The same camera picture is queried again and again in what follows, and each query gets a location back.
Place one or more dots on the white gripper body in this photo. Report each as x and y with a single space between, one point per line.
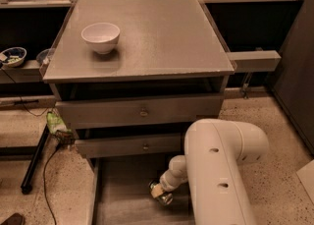
167 182

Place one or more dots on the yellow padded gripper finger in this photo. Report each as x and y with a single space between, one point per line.
157 191

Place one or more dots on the crushed green can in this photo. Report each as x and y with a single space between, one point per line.
164 199

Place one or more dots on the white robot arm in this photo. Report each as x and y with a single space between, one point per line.
213 150

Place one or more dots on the middle grey drawer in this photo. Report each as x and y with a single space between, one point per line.
132 145

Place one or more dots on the bottom grey open drawer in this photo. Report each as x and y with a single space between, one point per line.
122 196

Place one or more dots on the top grey drawer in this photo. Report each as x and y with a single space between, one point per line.
118 112

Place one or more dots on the grey drawer cabinet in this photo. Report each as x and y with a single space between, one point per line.
165 48

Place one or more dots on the green snack bag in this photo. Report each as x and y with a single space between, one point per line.
56 125

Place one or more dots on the black metal leg bar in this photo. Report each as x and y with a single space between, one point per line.
26 186

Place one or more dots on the dark shoe tip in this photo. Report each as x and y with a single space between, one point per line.
14 219

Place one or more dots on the white ceramic bowl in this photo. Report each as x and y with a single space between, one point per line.
102 38

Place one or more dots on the small clear glass bowl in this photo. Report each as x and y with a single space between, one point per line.
45 56

